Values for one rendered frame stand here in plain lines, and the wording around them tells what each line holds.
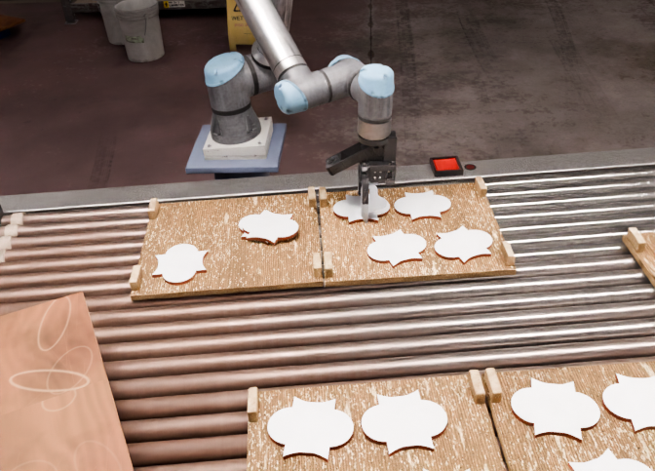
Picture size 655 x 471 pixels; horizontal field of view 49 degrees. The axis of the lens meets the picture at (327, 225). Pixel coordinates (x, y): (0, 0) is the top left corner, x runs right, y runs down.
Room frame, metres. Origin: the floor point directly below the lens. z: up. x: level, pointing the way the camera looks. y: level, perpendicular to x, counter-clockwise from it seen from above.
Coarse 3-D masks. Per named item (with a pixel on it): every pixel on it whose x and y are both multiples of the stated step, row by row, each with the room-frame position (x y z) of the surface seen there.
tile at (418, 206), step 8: (432, 192) 1.47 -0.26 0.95; (400, 200) 1.45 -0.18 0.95; (408, 200) 1.44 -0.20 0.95; (416, 200) 1.44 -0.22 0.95; (424, 200) 1.44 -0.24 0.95; (432, 200) 1.44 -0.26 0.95; (440, 200) 1.44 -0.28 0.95; (448, 200) 1.43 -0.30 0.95; (400, 208) 1.41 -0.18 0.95; (408, 208) 1.41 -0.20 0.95; (416, 208) 1.41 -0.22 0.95; (424, 208) 1.41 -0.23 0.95; (432, 208) 1.41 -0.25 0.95; (440, 208) 1.40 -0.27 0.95; (448, 208) 1.40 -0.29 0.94; (416, 216) 1.37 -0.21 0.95; (424, 216) 1.38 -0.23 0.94; (432, 216) 1.38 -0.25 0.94; (440, 216) 1.37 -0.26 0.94
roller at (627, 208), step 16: (560, 208) 1.41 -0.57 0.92; (576, 208) 1.41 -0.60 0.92; (592, 208) 1.40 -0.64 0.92; (608, 208) 1.40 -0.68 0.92; (624, 208) 1.40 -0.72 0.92; (640, 208) 1.40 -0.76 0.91; (128, 240) 1.38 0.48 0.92; (0, 256) 1.35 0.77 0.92; (16, 256) 1.35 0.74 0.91; (32, 256) 1.35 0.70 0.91; (48, 256) 1.35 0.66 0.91; (64, 256) 1.35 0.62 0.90
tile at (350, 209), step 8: (344, 200) 1.46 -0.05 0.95; (352, 200) 1.46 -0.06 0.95; (360, 200) 1.45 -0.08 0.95; (336, 208) 1.43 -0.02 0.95; (344, 208) 1.42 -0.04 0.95; (352, 208) 1.42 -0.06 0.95; (360, 208) 1.42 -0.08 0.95; (384, 208) 1.42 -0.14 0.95; (344, 216) 1.39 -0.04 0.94; (352, 216) 1.39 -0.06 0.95; (360, 216) 1.38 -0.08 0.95; (368, 216) 1.38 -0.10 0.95; (376, 216) 1.38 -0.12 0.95
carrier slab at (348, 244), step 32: (352, 192) 1.51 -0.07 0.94; (384, 192) 1.50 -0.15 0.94; (416, 192) 1.49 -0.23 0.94; (448, 192) 1.48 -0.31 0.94; (352, 224) 1.37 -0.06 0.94; (384, 224) 1.36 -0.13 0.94; (416, 224) 1.36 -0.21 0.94; (448, 224) 1.35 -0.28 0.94; (480, 224) 1.34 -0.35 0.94; (352, 256) 1.25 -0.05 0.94
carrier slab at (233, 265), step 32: (160, 224) 1.42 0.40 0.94; (192, 224) 1.41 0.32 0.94; (224, 224) 1.40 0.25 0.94; (224, 256) 1.27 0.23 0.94; (256, 256) 1.27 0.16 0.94; (288, 256) 1.26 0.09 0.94; (320, 256) 1.25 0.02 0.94; (160, 288) 1.18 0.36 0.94; (192, 288) 1.17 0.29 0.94; (224, 288) 1.17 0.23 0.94; (256, 288) 1.17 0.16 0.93; (288, 288) 1.17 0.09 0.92
